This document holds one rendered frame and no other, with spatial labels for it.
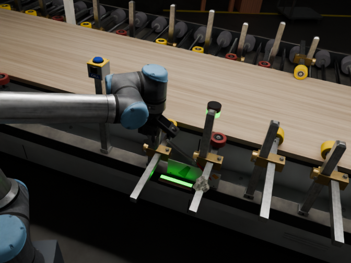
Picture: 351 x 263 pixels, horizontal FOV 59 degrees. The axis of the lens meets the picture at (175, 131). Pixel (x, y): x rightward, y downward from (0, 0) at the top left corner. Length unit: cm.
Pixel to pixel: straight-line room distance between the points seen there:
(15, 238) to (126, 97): 62
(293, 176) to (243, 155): 28
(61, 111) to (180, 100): 92
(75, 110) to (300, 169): 116
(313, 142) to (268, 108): 31
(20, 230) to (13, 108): 50
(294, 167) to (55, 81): 137
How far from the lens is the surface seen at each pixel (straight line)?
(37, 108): 89
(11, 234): 124
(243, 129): 157
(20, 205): 135
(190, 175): 151
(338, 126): 183
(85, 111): 90
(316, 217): 159
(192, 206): 124
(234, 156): 166
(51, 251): 148
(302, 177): 171
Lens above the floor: 185
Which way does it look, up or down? 40 degrees down
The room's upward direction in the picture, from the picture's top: 6 degrees clockwise
